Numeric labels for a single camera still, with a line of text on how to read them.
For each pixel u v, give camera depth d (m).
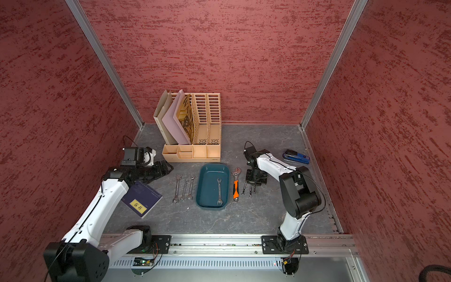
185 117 0.98
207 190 0.90
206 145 0.98
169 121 0.89
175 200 0.88
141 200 0.85
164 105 0.88
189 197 0.88
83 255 0.37
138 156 0.62
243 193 0.90
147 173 0.66
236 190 0.90
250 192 0.90
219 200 0.86
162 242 0.74
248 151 0.78
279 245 0.66
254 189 0.89
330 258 0.76
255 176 0.77
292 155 1.01
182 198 0.88
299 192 0.48
